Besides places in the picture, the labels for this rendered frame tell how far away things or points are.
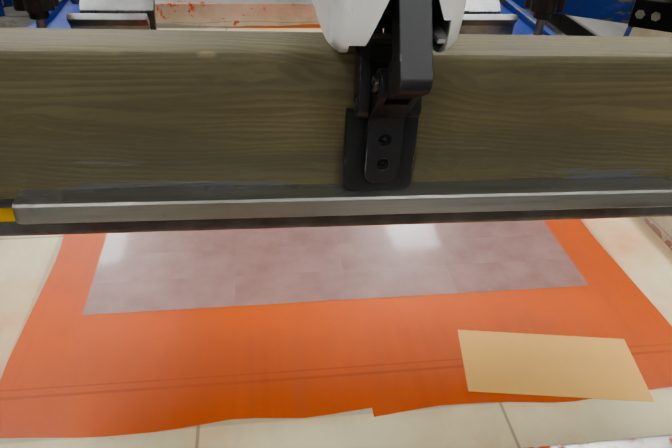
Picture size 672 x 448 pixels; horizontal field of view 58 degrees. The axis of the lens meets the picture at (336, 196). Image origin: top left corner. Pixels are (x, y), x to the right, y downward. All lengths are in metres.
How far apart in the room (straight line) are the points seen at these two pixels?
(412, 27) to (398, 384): 0.22
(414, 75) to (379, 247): 0.26
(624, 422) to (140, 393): 0.27
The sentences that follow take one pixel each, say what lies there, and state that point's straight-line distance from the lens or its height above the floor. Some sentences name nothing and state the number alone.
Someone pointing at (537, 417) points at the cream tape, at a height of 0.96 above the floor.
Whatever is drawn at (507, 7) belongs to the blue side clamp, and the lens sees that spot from 0.91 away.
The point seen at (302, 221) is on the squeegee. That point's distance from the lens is 0.31.
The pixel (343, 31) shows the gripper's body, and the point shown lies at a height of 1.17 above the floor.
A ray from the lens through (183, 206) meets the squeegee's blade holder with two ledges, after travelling 0.28.
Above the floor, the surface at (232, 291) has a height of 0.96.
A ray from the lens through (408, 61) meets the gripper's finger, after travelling 0.22.
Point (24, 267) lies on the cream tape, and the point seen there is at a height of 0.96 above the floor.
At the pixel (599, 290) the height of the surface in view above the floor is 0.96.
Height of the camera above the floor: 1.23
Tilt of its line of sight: 33 degrees down
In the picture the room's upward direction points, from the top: 3 degrees clockwise
